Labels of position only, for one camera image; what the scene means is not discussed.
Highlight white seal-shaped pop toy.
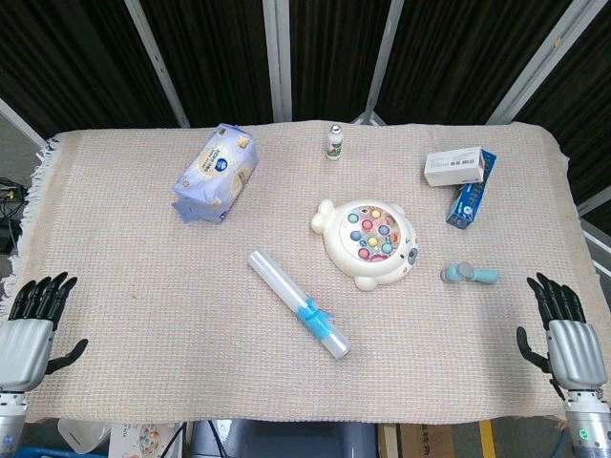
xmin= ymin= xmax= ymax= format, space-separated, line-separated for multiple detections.
xmin=310 ymin=198 xmax=422 ymax=292

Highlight black cables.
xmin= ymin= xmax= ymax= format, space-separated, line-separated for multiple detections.
xmin=0 ymin=177 xmax=29 ymax=254

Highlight beige woven tablecloth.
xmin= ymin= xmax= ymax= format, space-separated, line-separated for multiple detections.
xmin=0 ymin=118 xmax=605 ymax=426

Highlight small white drink bottle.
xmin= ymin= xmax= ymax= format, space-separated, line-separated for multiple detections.
xmin=326 ymin=124 xmax=345 ymax=162

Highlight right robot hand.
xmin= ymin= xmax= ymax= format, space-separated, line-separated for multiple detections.
xmin=516 ymin=272 xmax=610 ymax=401

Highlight colourful printed toy box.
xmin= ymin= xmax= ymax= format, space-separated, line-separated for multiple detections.
xmin=108 ymin=422 xmax=187 ymax=458

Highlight white cardboard box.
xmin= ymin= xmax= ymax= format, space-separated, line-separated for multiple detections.
xmin=424 ymin=146 xmax=484 ymax=188

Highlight brown cardboard box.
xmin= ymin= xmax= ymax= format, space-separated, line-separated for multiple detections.
xmin=377 ymin=421 xmax=454 ymax=458

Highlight clear plastic film roll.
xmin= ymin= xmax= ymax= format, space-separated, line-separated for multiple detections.
xmin=246 ymin=248 xmax=352 ymax=361

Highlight blue tissue pack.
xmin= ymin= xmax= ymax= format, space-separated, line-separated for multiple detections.
xmin=171 ymin=123 xmax=260 ymax=226

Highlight small teal toy mallet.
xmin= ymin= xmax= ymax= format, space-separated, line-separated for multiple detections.
xmin=439 ymin=262 xmax=500 ymax=286

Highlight blue toothpaste box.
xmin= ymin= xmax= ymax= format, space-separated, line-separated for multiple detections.
xmin=445 ymin=149 xmax=497 ymax=232

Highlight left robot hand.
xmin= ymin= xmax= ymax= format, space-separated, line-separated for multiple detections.
xmin=0 ymin=271 xmax=90 ymax=393

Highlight white plastic container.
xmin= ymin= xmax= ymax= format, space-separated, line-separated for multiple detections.
xmin=57 ymin=418 xmax=113 ymax=454

